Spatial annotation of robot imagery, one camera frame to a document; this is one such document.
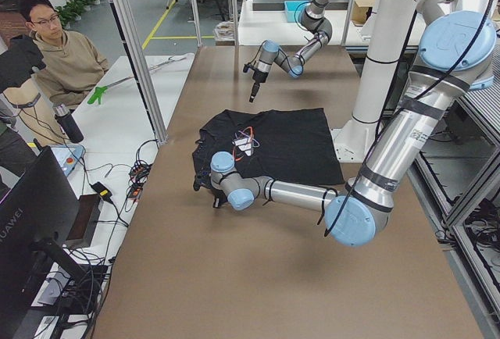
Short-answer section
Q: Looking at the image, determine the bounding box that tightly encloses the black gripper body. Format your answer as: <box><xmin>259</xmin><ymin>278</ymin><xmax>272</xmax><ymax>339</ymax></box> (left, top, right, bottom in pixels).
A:
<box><xmin>252</xmin><ymin>70</ymin><xmax>267</xmax><ymax>84</ymax></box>
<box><xmin>209</xmin><ymin>186</ymin><xmax>227</xmax><ymax>205</ymax></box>

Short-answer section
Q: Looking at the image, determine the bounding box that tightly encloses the black printed t-shirt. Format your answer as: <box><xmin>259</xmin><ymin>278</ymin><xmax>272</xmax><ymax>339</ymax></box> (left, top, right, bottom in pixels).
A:
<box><xmin>192</xmin><ymin>108</ymin><xmax>344</xmax><ymax>185</ymax></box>

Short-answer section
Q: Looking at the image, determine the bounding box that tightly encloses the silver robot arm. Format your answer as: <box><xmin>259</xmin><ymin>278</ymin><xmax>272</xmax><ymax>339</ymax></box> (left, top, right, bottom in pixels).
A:
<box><xmin>210</xmin><ymin>0</ymin><xmax>496</xmax><ymax>246</ymax></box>
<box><xmin>243</xmin><ymin>0</ymin><xmax>333</xmax><ymax>102</ymax></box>

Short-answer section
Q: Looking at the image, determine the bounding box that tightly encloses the blue plastic bin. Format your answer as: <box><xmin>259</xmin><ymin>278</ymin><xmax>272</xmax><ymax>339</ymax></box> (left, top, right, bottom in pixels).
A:
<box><xmin>284</xmin><ymin>0</ymin><xmax>310</xmax><ymax>23</ymax></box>

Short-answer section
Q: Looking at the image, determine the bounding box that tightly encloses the red black power strip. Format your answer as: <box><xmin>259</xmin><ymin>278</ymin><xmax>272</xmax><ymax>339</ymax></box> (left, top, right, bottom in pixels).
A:
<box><xmin>127</xmin><ymin>160</ymin><xmax>152</xmax><ymax>201</ymax></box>

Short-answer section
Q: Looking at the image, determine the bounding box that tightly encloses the black power adapter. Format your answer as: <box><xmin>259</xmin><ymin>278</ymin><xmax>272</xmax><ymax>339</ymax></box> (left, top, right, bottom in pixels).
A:
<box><xmin>91</xmin><ymin>182</ymin><xmax>112</xmax><ymax>202</ymax></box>

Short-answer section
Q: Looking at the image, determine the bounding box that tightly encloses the cardboard box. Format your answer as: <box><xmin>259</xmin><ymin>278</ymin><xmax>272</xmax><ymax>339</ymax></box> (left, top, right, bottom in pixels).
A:
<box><xmin>351</xmin><ymin>0</ymin><xmax>376</xmax><ymax>26</ymax></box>

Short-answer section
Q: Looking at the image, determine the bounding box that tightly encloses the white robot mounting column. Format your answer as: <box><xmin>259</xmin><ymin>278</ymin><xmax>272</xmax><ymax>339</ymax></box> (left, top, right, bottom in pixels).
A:
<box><xmin>334</xmin><ymin>0</ymin><xmax>416</xmax><ymax>162</ymax></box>

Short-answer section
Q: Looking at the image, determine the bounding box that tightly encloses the blue white teach pendant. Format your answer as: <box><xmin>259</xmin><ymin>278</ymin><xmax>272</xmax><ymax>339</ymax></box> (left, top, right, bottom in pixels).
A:
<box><xmin>50</xmin><ymin>145</ymin><xmax>85</xmax><ymax>177</ymax></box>

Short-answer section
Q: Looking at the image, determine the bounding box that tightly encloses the green grabber tool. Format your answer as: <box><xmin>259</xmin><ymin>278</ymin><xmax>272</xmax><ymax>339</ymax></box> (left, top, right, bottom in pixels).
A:
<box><xmin>87</xmin><ymin>76</ymin><xmax>134</xmax><ymax>105</ymax></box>

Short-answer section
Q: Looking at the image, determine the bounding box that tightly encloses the black water bottle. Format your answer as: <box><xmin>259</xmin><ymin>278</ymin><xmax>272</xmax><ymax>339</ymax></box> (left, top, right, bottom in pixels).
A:
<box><xmin>53</xmin><ymin>104</ymin><xmax>84</xmax><ymax>143</ymax></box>

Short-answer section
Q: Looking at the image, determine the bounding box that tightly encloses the black computer monitor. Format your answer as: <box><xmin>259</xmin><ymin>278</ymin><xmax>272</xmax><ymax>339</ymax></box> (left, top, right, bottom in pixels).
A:
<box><xmin>1</xmin><ymin>147</ymin><xmax>100</xmax><ymax>338</ymax></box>

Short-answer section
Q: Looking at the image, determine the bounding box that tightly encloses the man in beige hoodie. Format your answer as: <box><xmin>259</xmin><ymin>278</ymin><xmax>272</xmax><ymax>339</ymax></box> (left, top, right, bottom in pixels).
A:
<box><xmin>20</xmin><ymin>0</ymin><xmax>109</xmax><ymax>111</ymax></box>

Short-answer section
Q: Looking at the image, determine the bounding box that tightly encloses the aluminium cage frame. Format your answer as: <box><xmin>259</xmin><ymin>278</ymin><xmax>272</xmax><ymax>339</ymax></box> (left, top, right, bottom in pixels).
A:
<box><xmin>97</xmin><ymin>0</ymin><xmax>243</xmax><ymax>145</ymax></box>

